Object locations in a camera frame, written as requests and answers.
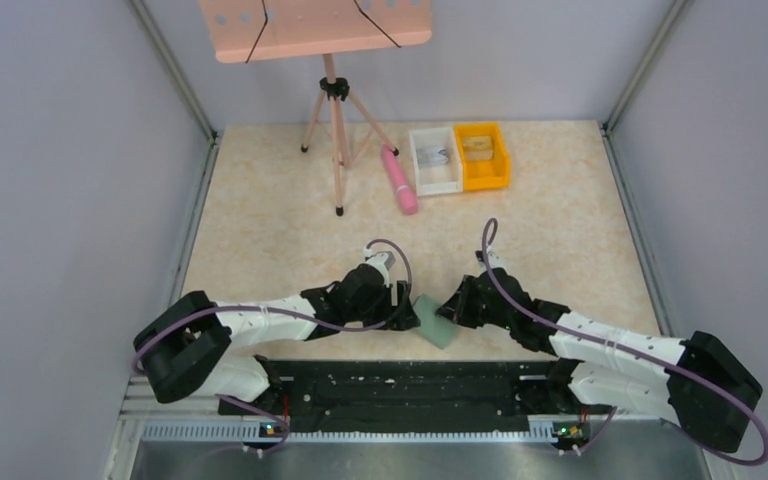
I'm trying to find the green card holder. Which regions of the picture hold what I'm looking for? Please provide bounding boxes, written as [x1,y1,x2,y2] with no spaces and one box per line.
[413,294,457,350]

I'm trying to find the silver credit card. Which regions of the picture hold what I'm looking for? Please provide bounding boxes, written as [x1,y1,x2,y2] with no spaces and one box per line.
[415,146,450,168]

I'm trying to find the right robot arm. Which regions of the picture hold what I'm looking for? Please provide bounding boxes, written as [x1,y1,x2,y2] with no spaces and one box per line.
[437,268,763,454]

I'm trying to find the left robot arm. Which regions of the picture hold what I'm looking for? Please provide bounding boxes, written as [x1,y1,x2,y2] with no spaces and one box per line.
[133,262,421,404]

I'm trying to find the tan card in yellow bin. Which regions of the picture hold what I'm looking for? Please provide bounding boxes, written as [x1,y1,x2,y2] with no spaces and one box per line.
[461,135,494,162]

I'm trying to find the pink cylindrical tube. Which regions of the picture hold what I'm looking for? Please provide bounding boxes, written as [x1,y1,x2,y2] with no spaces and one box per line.
[380,145,419,215]

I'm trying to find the yellow plastic bin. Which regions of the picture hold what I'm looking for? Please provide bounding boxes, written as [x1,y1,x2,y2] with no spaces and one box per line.
[453,122,511,192]

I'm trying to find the white plastic bin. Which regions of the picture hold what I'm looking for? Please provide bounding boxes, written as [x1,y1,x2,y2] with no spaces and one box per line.
[409,126,464,197]

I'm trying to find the pink music stand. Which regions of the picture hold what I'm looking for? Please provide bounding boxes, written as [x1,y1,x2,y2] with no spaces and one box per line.
[199,0,433,216]

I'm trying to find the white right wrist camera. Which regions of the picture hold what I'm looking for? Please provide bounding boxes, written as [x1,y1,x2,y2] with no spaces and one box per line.
[475,249,506,271]

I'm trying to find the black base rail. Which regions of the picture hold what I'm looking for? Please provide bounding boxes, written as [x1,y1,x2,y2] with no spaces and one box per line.
[252,360,610,434]

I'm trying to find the aluminium frame profile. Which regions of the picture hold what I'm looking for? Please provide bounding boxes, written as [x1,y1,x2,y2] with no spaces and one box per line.
[120,383,605,453]

